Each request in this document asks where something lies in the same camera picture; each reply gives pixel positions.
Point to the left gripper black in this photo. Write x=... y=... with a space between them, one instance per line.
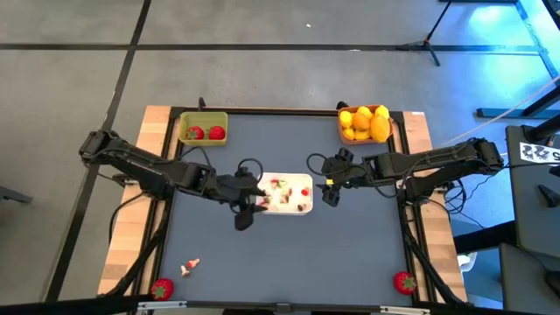
x=238 y=190

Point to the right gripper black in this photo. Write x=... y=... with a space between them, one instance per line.
x=347 y=172

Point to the green toy brussels sprout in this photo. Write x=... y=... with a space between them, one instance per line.
x=267 y=199
x=282 y=184

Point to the red toy strawberry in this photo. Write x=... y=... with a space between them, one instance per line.
x=162 y=289
x=404 y=283
x=217 y=132
x=195 y=132

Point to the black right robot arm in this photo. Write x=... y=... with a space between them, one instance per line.
x=437 y=159

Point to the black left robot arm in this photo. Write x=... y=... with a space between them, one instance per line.
x=140 y=164

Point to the white plastic basket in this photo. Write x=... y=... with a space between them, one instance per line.
x=297 y=181

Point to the orange plastic basket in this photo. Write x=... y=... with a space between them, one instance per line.
x=343 y=140

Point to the yellow-green plastic basket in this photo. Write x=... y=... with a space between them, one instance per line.
x=205 y=117

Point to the small white object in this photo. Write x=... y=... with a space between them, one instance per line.
x=466 y=261

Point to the black tripod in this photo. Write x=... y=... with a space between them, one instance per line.
x=426 y=44

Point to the grey desk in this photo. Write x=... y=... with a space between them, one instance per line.
x=531 y=205

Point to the white printed paper tag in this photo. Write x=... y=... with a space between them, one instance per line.
x=540 y=153

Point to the black desk object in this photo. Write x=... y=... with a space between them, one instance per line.
x=549 y=195

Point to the grey cabinet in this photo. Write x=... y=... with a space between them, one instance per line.
x=529 y=280

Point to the dark grey floor object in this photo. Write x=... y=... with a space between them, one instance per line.
x=13 y=195

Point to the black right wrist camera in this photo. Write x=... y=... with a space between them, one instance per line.
x=345 y=155

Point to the black aluminium rig frame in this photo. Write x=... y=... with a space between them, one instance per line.
x=284 y=112

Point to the black stand frame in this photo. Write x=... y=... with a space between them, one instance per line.
x=494 y=112

